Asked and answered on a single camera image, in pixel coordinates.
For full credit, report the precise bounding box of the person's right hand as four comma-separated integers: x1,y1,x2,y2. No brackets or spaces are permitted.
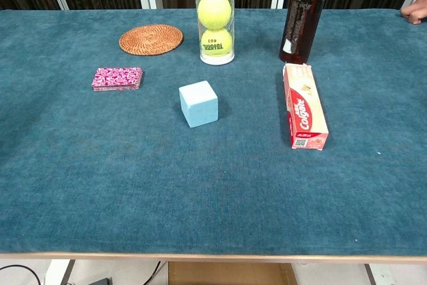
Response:
400,0,427,25

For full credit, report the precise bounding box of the brown liquid plastic bottle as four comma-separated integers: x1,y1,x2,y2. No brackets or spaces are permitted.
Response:
278,0,328,65

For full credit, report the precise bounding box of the red Colgate toothpaste box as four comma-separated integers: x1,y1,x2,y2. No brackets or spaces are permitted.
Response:
282,63,330,151

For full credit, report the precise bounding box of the plain yellow tennis ball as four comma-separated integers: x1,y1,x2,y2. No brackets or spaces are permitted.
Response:
197,0,232,31

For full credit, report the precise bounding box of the yellow tennis ball with print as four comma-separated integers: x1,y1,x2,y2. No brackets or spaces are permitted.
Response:
200,28,233,57

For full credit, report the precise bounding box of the clear plastic ball tube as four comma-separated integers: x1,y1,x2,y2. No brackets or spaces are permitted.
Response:
193,0,236,65

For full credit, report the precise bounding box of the light blue foam cube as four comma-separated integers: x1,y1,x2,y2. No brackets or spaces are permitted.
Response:
178,80,220,129

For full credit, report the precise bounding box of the blue velvet table cloth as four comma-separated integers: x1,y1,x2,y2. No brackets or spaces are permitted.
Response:
0,7,427,256

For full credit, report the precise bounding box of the white table leg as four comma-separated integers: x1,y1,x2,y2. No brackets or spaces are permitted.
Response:
364,263,392,285
44,259,76,285

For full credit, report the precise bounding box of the round woven rattan coaster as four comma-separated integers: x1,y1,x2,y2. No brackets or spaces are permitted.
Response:
118,23,185,56

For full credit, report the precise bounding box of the brown cardboard box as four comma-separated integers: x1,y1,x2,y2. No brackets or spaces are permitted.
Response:
167,261,298,285

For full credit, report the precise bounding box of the black floor cable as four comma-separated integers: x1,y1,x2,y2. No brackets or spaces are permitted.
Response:
142,260,165,285
0,264,45,285

